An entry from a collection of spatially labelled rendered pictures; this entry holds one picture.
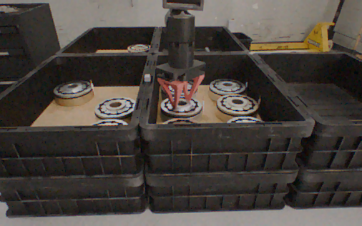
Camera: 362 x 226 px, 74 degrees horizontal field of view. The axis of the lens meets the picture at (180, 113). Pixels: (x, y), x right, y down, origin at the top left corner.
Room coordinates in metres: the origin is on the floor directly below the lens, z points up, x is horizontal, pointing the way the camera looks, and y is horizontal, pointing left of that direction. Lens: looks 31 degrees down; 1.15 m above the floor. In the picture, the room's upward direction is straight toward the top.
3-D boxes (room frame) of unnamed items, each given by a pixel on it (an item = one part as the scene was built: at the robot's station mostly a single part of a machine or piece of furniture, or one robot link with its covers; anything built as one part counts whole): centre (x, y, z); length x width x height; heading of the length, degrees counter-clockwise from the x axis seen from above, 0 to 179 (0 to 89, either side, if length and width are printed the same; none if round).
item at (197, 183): (0.52, -0.07, 0.76); 0.40 x 0.30 x 0.12; 2
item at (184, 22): (0.53, 0.00, 1.04); 0.07 x 0.06 x 0.07; 8
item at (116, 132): (0.51, 0.23, 0.92); 0.40 x 0.30 x 0.02; 2
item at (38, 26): (1.91, 1.31, 0.45); 0.60 x 0.45 x 0.90; 7
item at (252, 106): (0.53, -0.14, 0.86); 0.10 x 0.10 x 0.01
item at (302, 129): (0.52, -0.07, 0.92); 0.40 x 0.30 x 0.02; 2
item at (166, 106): (0.52, 0.00, 0.86); 0.10 x 0.10 x 0.01
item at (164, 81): (0.51, 0.01, 0.91); 0.07 x 0.07 x 0.09; 46
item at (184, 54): (0.52, 0.00, 0.98); 0.10 x 0.07 x 0.07; 136
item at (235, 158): (0.52, -0.07, 0.87); 0.40 x 0.30 x 0.11; 2
